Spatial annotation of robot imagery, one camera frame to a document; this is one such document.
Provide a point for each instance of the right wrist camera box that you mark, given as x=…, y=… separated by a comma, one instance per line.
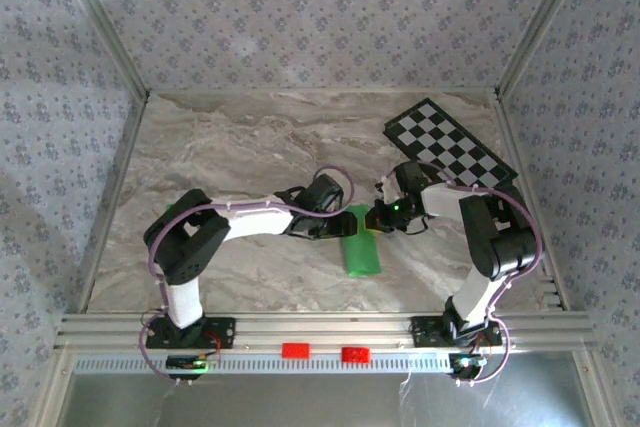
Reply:
x=410, y=178

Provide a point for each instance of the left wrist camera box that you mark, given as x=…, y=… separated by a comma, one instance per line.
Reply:
x=322, y=192

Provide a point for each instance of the aluminium side rail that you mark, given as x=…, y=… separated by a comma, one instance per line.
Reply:
x=525, y=182
x=115, y=197

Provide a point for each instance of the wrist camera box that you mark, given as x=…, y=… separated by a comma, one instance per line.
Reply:
x=410, y=178
x=322, y=192

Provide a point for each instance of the black white chessboard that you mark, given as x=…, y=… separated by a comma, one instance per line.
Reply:
x=440, y=142

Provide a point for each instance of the red toy brick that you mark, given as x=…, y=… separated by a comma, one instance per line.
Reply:
x=356, y=355
x=295, y=351

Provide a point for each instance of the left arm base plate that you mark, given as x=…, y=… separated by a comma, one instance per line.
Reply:
x=222, y=329

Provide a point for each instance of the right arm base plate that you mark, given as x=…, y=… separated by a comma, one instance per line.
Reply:
x=425, y=332

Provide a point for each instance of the aluminium frame upright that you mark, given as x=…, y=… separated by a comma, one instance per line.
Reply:
x=105, y=27
x=542, y=22

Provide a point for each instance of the green paper sheet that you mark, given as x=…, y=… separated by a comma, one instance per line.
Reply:
x=360, y=257

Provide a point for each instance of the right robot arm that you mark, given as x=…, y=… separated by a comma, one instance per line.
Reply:
x=440, y=202

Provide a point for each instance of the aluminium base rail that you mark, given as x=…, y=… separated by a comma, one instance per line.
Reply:
x=320, y=329

